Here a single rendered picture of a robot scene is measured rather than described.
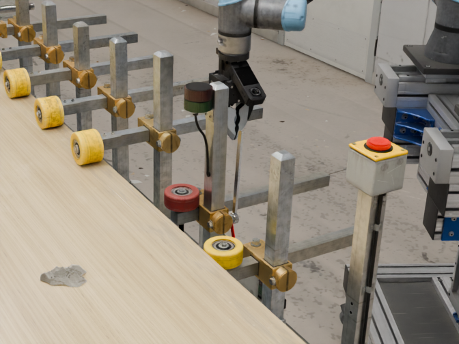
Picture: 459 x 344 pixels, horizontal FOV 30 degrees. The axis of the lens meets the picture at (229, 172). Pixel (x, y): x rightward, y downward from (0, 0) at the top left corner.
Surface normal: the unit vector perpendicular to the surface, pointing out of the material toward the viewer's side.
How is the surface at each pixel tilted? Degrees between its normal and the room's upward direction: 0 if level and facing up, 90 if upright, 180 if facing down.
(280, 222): 90
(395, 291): 0
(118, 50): 90
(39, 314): 0
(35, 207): 0
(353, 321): 90
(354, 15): 90
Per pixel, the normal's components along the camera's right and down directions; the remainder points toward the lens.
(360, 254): -0.85, 0.20
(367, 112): 0.04, -0.90
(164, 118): 0.52, 0.39
